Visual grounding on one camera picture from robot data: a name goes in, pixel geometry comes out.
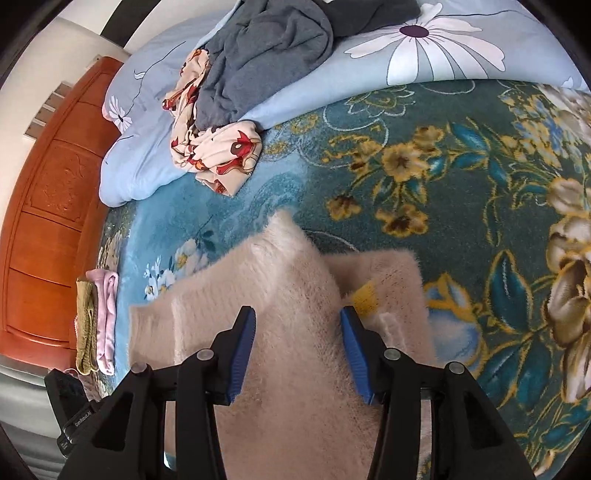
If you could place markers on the wooden headboard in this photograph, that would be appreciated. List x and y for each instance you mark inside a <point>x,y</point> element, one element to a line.
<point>53,225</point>

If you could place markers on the pink folded garment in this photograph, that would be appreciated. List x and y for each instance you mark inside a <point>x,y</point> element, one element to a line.
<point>106,283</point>

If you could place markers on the beige fuzzy sweater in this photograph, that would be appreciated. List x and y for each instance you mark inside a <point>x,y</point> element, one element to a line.
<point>298,415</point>

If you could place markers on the blue floral bed blanket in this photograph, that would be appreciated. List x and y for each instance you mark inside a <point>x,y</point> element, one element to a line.
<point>487,182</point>

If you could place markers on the light blue floral duvet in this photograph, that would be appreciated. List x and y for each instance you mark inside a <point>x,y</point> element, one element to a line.
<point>450,40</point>

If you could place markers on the white black wardrobe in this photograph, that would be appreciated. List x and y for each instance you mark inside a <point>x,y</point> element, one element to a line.
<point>126,24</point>

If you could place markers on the cream red patterned garment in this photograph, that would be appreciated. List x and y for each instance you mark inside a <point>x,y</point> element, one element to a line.
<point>221,158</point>

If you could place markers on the olive green folded knit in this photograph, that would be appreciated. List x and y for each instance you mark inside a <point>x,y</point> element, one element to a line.
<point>86,327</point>

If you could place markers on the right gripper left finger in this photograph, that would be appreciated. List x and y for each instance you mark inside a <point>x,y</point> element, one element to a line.
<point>160,424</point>

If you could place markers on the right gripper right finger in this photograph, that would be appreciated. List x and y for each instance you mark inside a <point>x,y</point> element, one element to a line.
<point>468,437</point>

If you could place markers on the grey blue garment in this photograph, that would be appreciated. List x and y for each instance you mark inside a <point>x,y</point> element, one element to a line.
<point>268,45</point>

